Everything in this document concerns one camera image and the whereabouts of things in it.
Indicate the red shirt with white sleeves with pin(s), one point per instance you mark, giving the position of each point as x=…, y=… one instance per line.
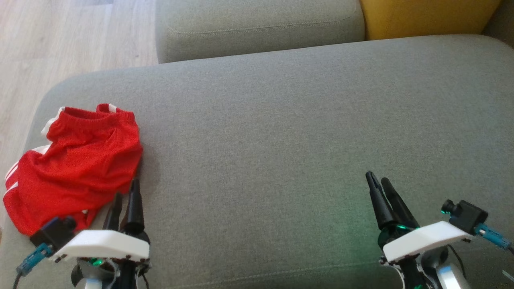
x=52, y=192

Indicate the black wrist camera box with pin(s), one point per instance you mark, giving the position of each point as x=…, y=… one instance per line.
x=468, y=216
x=54, y=233

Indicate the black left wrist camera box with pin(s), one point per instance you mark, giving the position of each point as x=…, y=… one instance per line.
x=54, y=233

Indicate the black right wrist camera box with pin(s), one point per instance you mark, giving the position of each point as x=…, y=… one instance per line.
x=468, y=216

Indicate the grey sofa back cushion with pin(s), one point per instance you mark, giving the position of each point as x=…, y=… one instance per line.
x=257, y=28

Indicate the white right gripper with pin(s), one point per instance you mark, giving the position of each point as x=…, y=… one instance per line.
x=425, y=239

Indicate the large grey sofa seat cushion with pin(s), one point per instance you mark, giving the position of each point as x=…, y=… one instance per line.
x=281, y=140

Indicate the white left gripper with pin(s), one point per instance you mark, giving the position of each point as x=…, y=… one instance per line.
x=104, y=245

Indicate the yellow sofa cushion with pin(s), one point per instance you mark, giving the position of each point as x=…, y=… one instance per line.
x=425, y=16

